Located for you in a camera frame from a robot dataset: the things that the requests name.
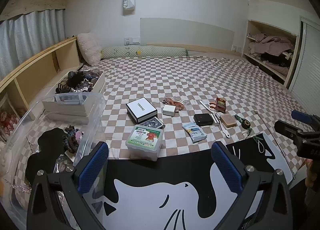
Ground white sliding door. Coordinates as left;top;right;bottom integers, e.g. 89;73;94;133
287;16;320;118

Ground checkered bed sheet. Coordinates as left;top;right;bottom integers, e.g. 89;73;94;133
14;55;309;197

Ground bundle of hair scrunchies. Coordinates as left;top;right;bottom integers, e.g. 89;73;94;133
62;125;84;154

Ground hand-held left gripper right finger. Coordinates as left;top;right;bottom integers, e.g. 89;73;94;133
211;141;294;230

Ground metal back scratcher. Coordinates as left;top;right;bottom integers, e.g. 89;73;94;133
253;110;296;181

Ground brown wooden square pad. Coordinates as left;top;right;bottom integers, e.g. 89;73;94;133
219;113;237;128

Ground red cigarette box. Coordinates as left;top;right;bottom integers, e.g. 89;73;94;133
215;97;227;113

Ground fluffy white pillow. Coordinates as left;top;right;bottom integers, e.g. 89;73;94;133
77;32;102;67

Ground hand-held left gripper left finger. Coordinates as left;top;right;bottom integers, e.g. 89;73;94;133
26;141;109;230

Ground blue playing card deck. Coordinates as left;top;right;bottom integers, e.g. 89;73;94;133
141;117;166;130

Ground clear plastic storage bin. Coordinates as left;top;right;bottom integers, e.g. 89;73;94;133
0;92;107;230

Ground green checkered bolster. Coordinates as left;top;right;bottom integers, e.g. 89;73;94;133
101;46;191;60

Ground wooden wardrobe shelf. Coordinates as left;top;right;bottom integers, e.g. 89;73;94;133
241;19;300;89

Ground blue white wipes packet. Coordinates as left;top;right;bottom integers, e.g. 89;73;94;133
182;122;208;143

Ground pile of clothes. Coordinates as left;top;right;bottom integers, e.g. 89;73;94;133
247;32;296;76

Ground black and white gift box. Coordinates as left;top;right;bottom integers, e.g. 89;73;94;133
126;97;158;124

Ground white headboard panel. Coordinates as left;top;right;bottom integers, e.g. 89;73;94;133
140;17;236;52

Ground wall switch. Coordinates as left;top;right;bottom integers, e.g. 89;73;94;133
123;36;141;46

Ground white charger plug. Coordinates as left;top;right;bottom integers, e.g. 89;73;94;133
162;105;179;117

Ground clear box with green label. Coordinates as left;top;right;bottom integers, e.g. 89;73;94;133
125;124;164;162

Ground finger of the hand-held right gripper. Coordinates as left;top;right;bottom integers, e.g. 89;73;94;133
291;110;320;130
274;119;307;143

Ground small black case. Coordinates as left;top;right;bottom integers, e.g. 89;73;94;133
194;113;213;127

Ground orange cable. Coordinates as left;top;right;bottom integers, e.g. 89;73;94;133
162;97;187;111

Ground white smartwatch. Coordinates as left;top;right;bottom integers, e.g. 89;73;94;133
214;113;231;139

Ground orange handled scissors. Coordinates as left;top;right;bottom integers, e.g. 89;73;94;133
199;100;218;111

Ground light blue curtain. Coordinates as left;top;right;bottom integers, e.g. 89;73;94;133
0;9;67;79

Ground pile of hair accessories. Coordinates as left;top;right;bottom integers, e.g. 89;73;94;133
55;71;104;94

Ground black and white cat mat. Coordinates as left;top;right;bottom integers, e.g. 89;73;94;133
82;132;293;230

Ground person's right forearm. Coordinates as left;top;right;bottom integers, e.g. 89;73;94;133
304;159;320;207

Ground wooden bedside shelf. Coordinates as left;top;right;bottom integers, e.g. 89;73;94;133
0;35;83;121

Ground white open box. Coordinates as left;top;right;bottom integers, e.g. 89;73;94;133
41;70;106;124

